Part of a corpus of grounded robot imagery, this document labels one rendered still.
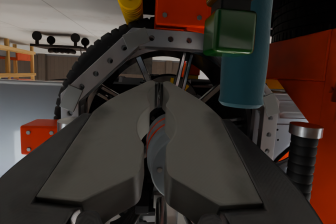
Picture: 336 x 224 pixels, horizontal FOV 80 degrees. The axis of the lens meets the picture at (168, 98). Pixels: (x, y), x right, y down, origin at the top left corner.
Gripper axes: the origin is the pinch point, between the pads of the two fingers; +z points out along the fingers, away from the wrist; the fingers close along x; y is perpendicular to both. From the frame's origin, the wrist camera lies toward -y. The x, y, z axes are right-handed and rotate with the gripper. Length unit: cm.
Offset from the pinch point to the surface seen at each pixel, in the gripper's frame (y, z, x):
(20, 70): 447, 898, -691
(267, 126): 27.1, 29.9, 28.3
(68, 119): 11.8, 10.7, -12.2
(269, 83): 38, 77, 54
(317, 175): 47, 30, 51
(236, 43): -0.7, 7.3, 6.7
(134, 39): 7.8, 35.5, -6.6
